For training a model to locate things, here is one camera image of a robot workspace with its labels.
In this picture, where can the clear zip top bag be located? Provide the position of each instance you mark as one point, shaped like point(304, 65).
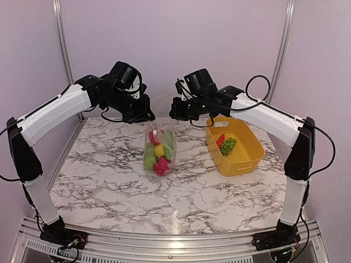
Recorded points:
point(161, 107)

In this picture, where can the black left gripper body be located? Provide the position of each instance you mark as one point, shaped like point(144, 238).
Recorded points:
point(132, 110)

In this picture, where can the left aluminium frame post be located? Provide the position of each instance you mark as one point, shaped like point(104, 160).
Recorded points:
point(58, 17)

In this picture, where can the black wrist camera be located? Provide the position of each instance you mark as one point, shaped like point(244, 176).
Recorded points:
point(123, 75)
point(200, 83)

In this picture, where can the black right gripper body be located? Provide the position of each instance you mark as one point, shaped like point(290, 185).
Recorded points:
point(189, 112)

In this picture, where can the red toy chili pepper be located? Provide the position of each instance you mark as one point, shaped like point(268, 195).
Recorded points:
point(220, 140)

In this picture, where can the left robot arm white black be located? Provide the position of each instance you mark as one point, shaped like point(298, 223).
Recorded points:
point(25, 132)

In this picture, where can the green toy cucumber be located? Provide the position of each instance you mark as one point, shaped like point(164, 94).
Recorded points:
point(168, 144)

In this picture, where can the dark green toy broccoli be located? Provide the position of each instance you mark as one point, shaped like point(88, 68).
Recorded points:
point(227, 146)

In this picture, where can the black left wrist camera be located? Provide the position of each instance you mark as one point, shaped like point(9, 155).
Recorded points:
point(123, 75)

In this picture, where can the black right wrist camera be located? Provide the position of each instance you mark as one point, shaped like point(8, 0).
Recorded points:
point(200, 83)

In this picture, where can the right aluminium frame post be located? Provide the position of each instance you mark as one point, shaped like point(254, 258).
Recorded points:
point(283, 48)

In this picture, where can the light green toy cabbage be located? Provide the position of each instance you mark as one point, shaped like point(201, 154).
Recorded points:
point(150, 158)

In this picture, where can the yellow plastic basket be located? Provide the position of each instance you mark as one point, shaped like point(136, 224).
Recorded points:
point(247, 153)

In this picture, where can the red toy apple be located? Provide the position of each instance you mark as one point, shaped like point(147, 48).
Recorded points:
point(153, 137)

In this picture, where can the red toy tomato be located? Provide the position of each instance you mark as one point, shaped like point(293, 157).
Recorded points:
point(162, 166)

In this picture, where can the front aluminium rail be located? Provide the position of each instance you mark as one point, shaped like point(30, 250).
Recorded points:
point(114, 246)

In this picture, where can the aluminium frame post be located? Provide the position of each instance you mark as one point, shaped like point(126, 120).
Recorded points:
point(58, 17)
point(283, 48)

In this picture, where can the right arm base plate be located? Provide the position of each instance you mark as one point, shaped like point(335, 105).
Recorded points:
point(273, 239)

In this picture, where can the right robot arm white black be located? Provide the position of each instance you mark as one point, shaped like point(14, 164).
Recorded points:
point(292, 130)

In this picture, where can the yellow toy pepper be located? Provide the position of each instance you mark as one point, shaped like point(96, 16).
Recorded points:
point(159, 150)

